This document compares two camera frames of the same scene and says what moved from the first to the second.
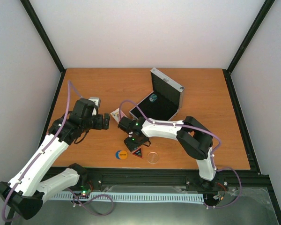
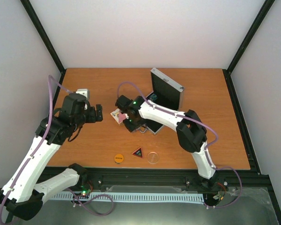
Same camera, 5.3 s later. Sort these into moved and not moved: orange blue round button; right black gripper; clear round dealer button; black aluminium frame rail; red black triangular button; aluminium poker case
Moved: orange blue round button; right black gripper
Not moved: black aluminium frame rail; aluminium poker case; red black triangular button; clear round dealer button
